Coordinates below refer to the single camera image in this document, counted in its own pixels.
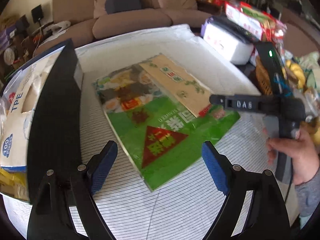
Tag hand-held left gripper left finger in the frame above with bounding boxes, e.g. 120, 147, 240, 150
27, 141, 118, 240

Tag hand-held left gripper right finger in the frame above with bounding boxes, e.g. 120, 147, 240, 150
202, 141, 292, 240

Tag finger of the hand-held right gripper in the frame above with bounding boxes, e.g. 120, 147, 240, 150
209, 94, 279, 113

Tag green seaweed packet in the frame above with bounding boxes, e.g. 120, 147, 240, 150
93, 64, 241, 192

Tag beige packet with green print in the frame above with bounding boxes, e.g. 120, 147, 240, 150
139, 53, 213, 118

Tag person's right hand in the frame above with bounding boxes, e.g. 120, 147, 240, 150
262, 127, 320, 185

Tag wicker basket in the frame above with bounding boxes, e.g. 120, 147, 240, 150
255, 57, 274, 95

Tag yellow bananas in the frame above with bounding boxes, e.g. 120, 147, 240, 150
285, 60, 307, 89

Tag purple white tissue box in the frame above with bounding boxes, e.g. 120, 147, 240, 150
201, 16, 253, 63

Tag black remote control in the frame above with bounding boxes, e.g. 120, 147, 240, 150
217, 17, 260, 43

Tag red green snack packet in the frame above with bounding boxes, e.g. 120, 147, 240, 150
225, 1, 287, 42

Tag yellow packet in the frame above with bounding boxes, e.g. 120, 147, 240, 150
0, 166, 29, 202

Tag white blue glove box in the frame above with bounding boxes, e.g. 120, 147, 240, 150
0, 46, 67, 173

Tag beige sofa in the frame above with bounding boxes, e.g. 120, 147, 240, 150
32, 0, 215, 55

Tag white plastic bag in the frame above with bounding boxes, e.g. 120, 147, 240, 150
44, 21, 70, 34

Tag blue cushion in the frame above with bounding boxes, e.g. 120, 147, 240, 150
105, 0, 143, 14

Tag black speaker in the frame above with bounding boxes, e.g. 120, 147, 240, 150
31, 4, 43, 22

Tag black cable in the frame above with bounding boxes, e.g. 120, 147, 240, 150
284, 155, 294, 204

